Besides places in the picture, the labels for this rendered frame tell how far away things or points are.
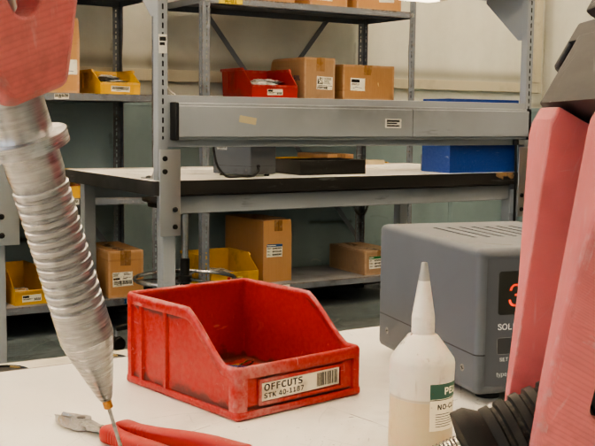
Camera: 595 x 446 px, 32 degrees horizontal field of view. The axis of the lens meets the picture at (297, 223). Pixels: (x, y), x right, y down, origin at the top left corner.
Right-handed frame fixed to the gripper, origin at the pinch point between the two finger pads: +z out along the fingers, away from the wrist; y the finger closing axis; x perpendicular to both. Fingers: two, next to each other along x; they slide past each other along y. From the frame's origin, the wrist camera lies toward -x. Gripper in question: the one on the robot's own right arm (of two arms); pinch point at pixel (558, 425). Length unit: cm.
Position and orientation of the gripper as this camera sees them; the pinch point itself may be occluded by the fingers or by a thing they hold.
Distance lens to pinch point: 24.8
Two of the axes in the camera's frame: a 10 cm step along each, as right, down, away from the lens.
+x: 8.7, 4.9, 0.9
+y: 0.5, 1.0, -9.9
